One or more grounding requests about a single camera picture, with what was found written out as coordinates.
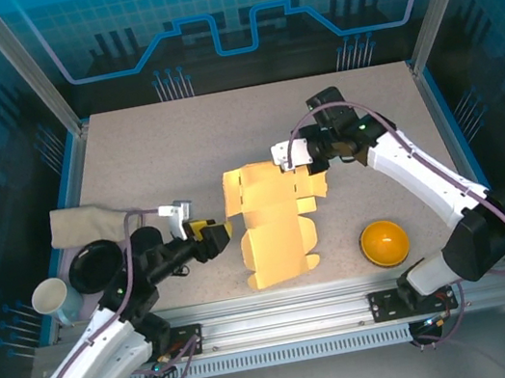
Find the yellow paper box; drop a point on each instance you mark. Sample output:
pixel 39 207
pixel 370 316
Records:
pixel 269 225

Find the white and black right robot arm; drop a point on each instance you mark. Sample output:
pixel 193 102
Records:
pixel 427 178

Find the black plate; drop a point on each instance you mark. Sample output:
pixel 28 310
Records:
pixel 95 266

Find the beige cloth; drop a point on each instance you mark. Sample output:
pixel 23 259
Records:
pixel 82 224

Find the lavender tray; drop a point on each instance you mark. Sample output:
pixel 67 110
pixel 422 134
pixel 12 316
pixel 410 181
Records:
pixel 62 266

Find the orange bowl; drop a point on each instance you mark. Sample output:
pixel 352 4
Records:
pixel 384 241

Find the white and blue cup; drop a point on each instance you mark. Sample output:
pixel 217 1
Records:
pixel 48 296

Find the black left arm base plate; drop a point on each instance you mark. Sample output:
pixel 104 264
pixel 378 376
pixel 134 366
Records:
pixel 188 339

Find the aluminium table side rail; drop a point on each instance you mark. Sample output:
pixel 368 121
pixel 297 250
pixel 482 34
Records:
pixel 439 112
pixel 74 176

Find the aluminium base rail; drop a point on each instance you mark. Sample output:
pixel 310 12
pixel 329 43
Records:
pixel 280 316

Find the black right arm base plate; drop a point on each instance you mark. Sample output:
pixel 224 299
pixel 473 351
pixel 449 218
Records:
pixel 385 305

